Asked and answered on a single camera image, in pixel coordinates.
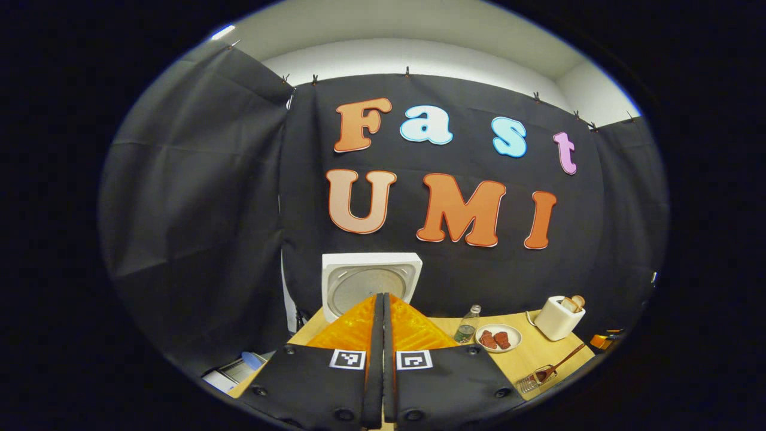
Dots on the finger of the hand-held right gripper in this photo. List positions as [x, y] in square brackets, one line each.
[601, 341]

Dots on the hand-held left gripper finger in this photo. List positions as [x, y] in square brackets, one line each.
[377, 359]
[388, 359]

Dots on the brown wooden spoon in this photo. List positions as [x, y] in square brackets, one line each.
[565, 359]

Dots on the white rice cooker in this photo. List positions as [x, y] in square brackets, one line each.
[359, 281]

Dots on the bread slice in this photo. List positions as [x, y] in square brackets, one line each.
[568, 305]
[578, 301]

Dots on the white toaster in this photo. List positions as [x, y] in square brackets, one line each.
[553, 326]

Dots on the clear plastic water bottle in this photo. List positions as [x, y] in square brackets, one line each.
[465, 332]

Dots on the white oval plate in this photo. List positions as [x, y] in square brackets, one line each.
[514, 338]

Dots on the red meat piece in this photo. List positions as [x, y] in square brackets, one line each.
[502, 340]
[488, 340]

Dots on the blue flat object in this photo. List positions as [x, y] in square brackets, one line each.
[254, 360]

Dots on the black backdrop cloth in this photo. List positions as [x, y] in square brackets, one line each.
[209, 209]

